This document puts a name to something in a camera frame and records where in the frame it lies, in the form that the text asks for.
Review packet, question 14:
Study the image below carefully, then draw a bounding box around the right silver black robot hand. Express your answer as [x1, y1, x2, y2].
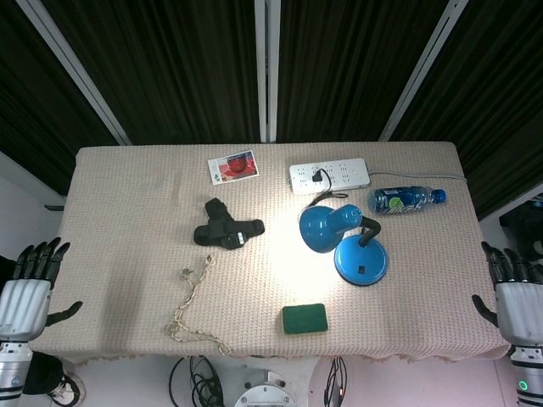
[472, 241, 543, 348]

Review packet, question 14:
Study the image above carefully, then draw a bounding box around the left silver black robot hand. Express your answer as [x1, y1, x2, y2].
[0, 237, 84, 343]

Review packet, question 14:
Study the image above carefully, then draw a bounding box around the blue desk lamp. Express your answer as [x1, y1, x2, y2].
[299, 203, 389, 288]

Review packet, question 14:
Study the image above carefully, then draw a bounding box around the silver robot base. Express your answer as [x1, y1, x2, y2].
[232, 367, 300, 407]

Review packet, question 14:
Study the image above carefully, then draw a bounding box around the black cloth bag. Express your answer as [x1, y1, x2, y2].
[23, 362, 69, 398]

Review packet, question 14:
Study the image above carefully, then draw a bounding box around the beige woven tablecloth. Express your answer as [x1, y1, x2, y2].
[27, 141, 512, 365]

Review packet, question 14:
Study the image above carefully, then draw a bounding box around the blue plastic drink bottle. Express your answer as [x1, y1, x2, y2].
[367, 185, 448, 216]

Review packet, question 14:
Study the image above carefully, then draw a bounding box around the green scouring sponge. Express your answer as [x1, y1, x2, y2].
[282, 303, 330, 336]

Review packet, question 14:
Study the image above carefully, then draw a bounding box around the white power strip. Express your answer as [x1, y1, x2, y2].
[288, 158, 372, 196]

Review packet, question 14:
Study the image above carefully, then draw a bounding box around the photo card with red bowl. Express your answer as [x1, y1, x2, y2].
[207, 149, 260, 186]

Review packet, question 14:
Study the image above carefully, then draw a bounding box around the grey power strip cable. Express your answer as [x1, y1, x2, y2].
[368, 170, 469, 182]

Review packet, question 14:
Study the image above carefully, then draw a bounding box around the beige braided rope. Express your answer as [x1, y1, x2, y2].
[164, 254, 234, 356]

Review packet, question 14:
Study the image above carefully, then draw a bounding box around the black cable bundle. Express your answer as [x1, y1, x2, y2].
[168, 354, 225, 407]

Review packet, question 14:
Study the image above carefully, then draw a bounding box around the black strap wrist brace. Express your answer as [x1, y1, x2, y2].
[193, 197, 267, 251]

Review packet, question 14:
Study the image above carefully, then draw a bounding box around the black power plug with cable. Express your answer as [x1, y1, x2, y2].
[308, 168, 349, 209]

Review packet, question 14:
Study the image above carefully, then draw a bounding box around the white slanted frame post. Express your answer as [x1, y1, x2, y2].
[378, 0, 471, 142]
[15, 0, 130, 147]

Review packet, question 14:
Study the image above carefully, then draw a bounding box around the white vertical frame post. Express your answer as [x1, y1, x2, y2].
[254, 0, 282, 143]

